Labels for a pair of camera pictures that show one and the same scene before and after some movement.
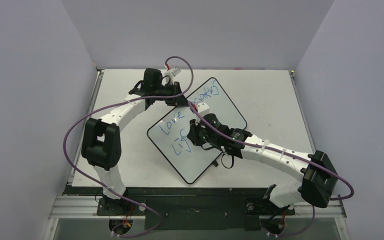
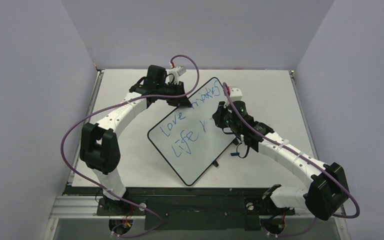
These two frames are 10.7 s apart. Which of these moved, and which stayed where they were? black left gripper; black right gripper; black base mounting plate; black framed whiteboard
Moved: black right gripper
Stayed: black base mounting plate; black framed whiteboard; black left gripper
